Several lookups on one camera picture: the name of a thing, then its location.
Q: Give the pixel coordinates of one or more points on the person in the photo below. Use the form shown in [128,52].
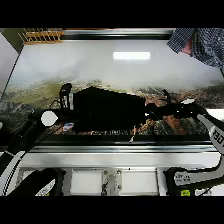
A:
[206,43]

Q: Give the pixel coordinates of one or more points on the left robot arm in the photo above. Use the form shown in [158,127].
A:
[20,140]

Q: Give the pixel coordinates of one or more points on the black garment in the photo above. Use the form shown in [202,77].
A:
[106,110]

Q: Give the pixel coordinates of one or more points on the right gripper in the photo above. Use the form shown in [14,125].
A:
[156,111]

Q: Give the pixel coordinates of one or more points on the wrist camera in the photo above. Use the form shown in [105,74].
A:
[65,93]
[166,96]

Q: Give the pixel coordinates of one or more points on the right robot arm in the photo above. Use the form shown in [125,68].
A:
[213,128]

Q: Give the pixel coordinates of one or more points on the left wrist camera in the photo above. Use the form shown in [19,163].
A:
[65,93]

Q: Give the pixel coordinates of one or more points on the brown clothes hanger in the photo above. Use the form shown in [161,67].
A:
[41,35]

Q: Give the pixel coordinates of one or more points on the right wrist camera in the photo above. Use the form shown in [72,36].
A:
[166,96]

